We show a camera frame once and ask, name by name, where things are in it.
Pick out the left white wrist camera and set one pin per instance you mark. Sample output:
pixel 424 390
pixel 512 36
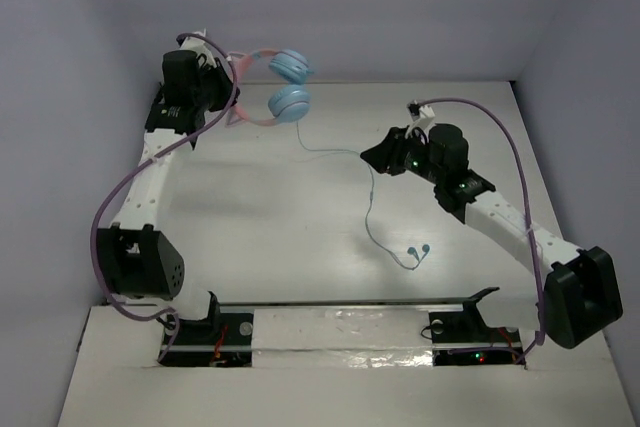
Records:
pixel 197 42

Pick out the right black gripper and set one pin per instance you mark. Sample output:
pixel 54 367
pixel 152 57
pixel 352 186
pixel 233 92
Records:
pixel 390 150

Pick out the white foil-covered foam block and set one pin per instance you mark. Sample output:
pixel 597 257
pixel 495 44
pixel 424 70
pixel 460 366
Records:
pixel 358 338

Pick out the aluminium rail front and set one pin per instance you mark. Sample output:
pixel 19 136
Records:
pixel 385 303

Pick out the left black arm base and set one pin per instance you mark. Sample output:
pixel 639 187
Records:
pixel 223 339

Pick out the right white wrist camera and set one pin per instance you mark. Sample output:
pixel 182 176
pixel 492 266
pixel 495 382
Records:
pixel 422 116

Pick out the pink blue cat-ear headphones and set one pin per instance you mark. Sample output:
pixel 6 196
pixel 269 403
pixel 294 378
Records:
pixel 290 103

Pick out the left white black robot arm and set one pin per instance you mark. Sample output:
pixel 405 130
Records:
pixel 137 261

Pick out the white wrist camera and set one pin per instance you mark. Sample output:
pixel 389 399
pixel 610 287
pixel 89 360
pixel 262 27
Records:
pixel 422 116
pixel 197 42

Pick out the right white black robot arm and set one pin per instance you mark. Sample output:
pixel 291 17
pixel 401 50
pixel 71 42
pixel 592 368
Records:
pixel 577 293

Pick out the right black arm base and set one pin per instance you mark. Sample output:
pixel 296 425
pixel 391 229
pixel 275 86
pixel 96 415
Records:
pixel 462 338

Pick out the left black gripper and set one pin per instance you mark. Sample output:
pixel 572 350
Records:
pixel 220 85

